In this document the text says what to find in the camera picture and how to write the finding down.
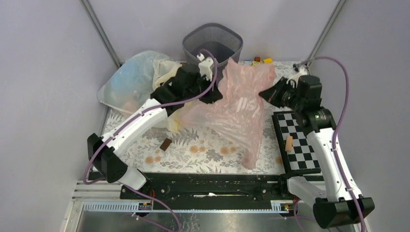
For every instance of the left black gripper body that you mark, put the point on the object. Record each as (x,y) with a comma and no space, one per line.
(201,85)

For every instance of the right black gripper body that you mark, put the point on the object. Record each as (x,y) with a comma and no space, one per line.
(290,99)

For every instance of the pink plastic trash bag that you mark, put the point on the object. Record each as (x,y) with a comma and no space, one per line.
(239,115)

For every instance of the clear yellowish plastic bag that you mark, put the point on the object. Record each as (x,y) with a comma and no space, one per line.
(131,85)

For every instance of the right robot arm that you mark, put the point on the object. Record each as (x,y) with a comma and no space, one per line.
(342,202)

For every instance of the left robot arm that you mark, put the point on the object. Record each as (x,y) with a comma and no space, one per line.
(104,151)

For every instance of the grey mesh trash bin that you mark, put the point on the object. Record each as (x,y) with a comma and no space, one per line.
(218,39)

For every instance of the yellow toy cube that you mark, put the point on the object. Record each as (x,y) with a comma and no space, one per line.
(267,60)

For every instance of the tan wooden block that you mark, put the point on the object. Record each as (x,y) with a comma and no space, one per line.
(288,143)

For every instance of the black white checkerboard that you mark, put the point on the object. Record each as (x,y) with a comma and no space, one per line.
(302,156)

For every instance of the small brown rectangular chip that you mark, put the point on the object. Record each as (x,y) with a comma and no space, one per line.
(166,143)

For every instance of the floral patterned table mat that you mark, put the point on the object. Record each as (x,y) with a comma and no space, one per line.
(202,150)

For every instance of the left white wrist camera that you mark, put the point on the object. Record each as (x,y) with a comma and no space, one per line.
(206,67)

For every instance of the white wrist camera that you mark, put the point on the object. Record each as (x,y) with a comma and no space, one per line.
(298,71)
(206,67)

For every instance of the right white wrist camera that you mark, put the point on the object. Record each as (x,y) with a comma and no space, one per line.
(298,71)

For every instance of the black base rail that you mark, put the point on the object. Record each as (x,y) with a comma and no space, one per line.
(218,192)

